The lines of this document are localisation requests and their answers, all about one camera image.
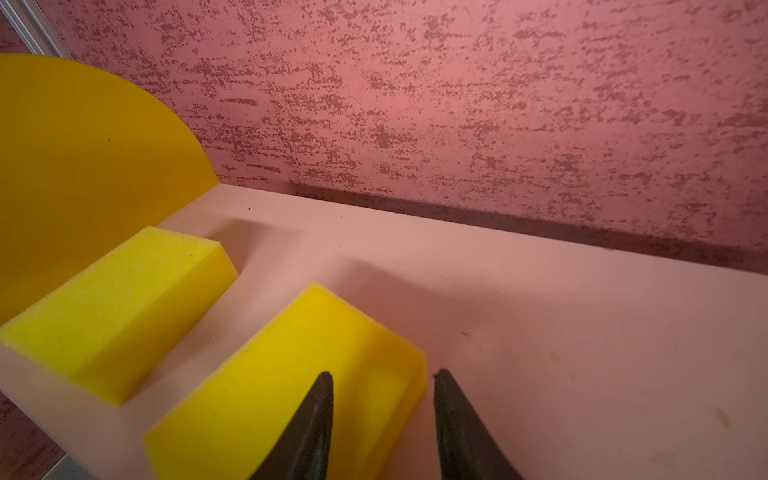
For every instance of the yellow sponge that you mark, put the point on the yellow sponge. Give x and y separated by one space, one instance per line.
227 426
108 327

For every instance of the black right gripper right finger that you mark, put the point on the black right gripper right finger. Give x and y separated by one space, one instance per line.
466 448

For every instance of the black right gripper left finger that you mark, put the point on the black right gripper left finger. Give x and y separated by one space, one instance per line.
302 450

